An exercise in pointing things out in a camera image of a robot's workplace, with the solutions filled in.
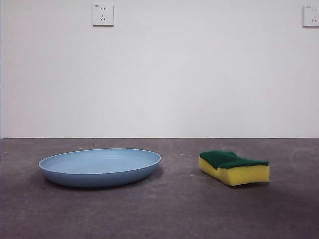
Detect light blue round plate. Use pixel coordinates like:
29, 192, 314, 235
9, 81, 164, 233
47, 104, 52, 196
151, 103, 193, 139
38, 148, 162, 188

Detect white wall socket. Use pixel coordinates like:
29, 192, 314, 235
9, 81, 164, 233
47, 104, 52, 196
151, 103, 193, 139
92, 2, 115, 27
302, 4, 319, 28

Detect yellow sponge with green scourer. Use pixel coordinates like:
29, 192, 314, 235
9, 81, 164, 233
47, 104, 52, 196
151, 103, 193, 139
198, 150, 270, 187

